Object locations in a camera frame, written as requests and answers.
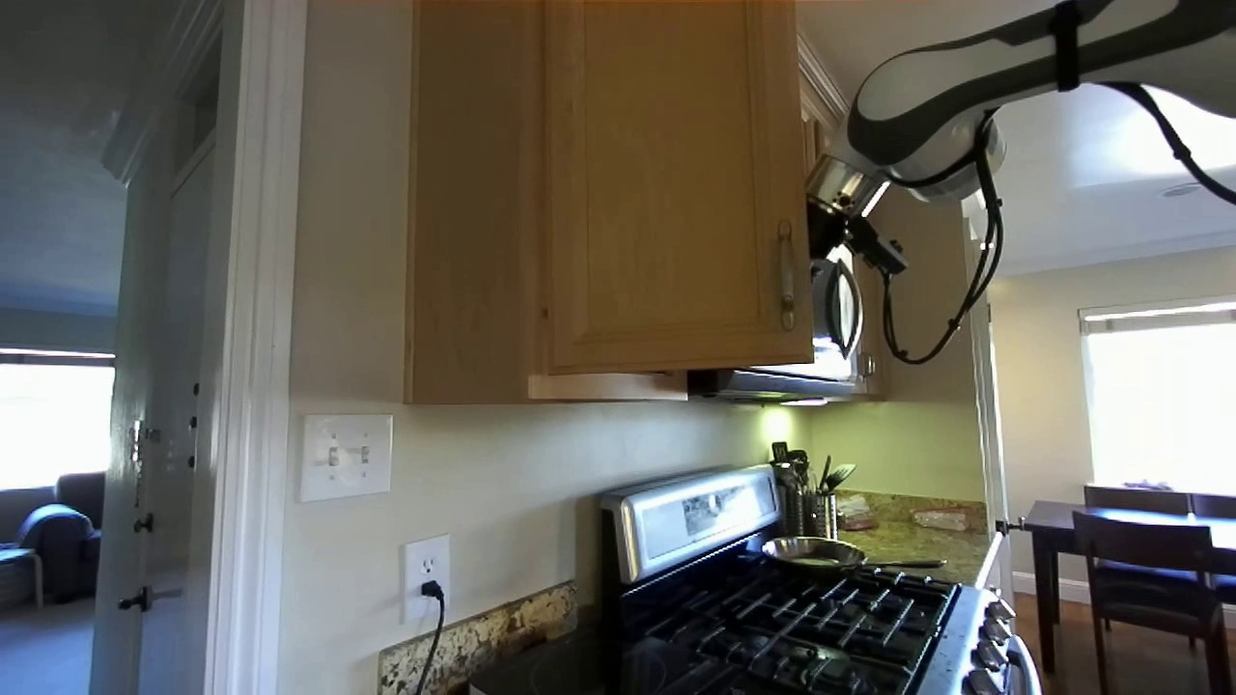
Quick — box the dark utensil holder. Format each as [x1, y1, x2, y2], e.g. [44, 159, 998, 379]
[766, 441, 815, 540]

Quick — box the bright living room window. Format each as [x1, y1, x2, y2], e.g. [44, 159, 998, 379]
[0, 343, 121, 495]

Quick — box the black door lever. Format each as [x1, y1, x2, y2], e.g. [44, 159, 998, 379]
[117, 581, 185, 619]

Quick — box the brushed metal door handle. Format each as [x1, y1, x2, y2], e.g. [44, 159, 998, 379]
[767, 218, 802, 329]

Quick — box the granite backsplash strip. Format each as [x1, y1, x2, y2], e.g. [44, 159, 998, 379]
[375, 580, 583, 695]

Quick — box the white door frame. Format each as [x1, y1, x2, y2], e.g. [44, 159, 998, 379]
[202, 0, 314, 695]

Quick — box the speckled granite countertop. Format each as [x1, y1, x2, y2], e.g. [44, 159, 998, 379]
[834, 490, 1004, 592]

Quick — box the stainless steel gas stove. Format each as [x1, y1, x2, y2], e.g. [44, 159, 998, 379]
[595, 462, 1044, 695]

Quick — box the white interior door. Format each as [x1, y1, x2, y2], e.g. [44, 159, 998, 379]
[90, 119, 224, 695]

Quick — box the dark wooden dining table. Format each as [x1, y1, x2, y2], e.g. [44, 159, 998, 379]
[993, 495, 1236, 674]

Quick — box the blue armchair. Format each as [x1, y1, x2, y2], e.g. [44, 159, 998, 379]
[0, 468, 111, 615]

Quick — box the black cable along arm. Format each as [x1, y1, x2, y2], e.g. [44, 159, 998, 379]
[1107, 78, 1236, 209]

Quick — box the wooden wall cupboard carcass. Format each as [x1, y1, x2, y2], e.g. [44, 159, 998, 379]
[406, 0, 697, 409]

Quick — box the bright window with blind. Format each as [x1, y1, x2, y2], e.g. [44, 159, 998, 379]
[1079, 299, 1236, 501]

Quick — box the white light switch plate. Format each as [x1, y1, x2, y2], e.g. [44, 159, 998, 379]
[297, 409, 399, 504]

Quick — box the black looping robot cable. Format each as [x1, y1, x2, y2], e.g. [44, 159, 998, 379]
[878, 108, 1009, 369]

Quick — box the wooden cupboard door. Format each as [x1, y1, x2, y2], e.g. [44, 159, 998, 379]
[532, 0, 819, 382]

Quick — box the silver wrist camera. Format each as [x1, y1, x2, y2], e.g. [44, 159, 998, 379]
[802, 155, 897, 218]

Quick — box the stainless steel microwave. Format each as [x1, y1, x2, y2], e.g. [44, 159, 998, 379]
[685, 239, 897, 409]

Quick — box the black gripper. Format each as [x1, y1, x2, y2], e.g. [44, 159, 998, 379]
[809, 198, 912, 283]

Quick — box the light utensil jar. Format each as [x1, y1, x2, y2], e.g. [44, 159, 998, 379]
[809, 453, 858, 543]

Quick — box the black power cord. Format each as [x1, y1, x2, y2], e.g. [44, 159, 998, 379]
[411, 580, 451, 695]

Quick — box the white wall outlet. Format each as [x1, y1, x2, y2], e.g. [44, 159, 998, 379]
[400, 534, 455, 634]

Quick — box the black cast iron grate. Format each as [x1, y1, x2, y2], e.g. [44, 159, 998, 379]
[623, 543, 961, 695]

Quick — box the metal frying pan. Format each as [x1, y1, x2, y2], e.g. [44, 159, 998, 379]
[760, 534, 950, 580]

